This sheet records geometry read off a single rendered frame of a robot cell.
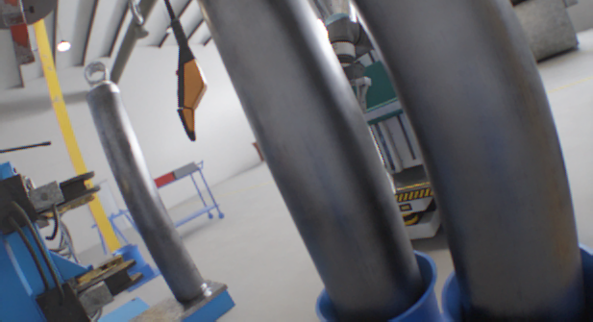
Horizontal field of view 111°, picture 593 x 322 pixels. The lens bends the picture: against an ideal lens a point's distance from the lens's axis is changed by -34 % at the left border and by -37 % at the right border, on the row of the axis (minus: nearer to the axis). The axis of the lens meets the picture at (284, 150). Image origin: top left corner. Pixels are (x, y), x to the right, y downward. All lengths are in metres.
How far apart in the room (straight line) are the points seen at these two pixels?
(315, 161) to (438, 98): 0.24
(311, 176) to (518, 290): 0.38
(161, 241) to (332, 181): 1.30
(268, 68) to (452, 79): 0.30
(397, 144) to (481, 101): 1.38
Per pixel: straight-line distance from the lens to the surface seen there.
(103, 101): 1.76
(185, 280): 1.73
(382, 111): 1.43
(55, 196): 1.35
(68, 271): 1.38
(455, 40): 0.36
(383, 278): 0.59
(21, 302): 1.68
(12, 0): 1.93
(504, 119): 0.37
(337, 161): 0.50
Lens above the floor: 0.77
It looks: 3 degrees down
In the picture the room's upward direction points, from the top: 24 degrees counter-clockwise
